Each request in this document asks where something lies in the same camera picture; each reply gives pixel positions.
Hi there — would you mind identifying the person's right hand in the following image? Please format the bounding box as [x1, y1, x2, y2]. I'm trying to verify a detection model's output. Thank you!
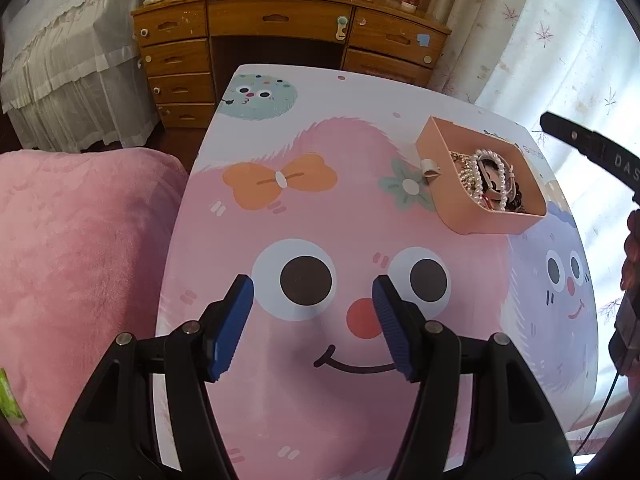
[620, 209, 640, 290]

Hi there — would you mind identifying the white floral curtain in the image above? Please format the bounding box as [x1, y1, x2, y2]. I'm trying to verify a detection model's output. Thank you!
[426, 0, 640, 411]

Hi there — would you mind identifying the wooden desk with drawers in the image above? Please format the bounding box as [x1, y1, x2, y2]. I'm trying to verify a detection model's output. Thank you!
[131, 0, 450, 167]

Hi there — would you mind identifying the gold rhinestone hair claw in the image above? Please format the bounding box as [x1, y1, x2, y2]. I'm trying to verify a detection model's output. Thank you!
[449, 151, 477, 182]

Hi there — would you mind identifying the cartoon print tablecloth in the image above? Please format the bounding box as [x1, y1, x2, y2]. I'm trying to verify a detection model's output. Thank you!
[157, 65, 598, 479]

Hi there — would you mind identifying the white pearl bracelet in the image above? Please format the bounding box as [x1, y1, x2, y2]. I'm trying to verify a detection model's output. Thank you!
[456, 147, 516, 208]

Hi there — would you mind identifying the pink plastic tray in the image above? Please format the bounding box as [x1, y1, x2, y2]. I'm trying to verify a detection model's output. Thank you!
[416, 117, 548, 235]

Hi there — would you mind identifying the black cable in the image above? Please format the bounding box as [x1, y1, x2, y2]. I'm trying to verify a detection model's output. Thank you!
[569, 368, 624, 458]

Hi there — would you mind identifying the white lace covered furniture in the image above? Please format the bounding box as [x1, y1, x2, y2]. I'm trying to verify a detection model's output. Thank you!
[1, 0, 158, 153]

